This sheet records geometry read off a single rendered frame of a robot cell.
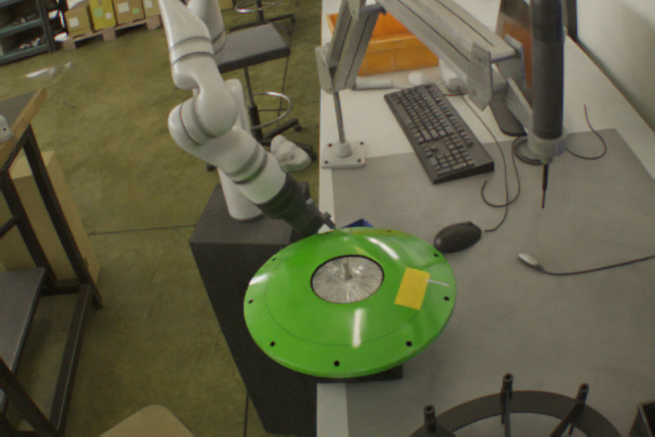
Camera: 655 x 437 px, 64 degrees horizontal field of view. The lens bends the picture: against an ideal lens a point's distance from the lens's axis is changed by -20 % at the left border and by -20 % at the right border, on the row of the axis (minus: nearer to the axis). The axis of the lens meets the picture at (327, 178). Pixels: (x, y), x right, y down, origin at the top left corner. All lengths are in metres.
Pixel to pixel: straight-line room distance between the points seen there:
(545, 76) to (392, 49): 1.26
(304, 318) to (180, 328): 1.66
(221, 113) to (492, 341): 0.56
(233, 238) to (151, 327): 1.19
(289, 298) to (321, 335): 0.09
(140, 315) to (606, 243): 1.95
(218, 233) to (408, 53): 0.81
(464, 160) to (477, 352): 0.55
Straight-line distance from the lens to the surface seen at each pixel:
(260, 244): 1.39
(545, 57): 0.64
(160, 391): 2.30
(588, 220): 1.29
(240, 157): 0.93
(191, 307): 2.57
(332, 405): 0.96
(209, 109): 0.87
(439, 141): 1.50
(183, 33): 0.95
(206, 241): 1.44
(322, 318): 0.85
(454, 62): 0.81
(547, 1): 0.62
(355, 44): 1.19
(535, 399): 0.86
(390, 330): 0.83
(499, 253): 1.19
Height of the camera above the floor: 1.69
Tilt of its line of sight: 33 degrees down
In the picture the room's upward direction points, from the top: 9 degrees counter-clockwise
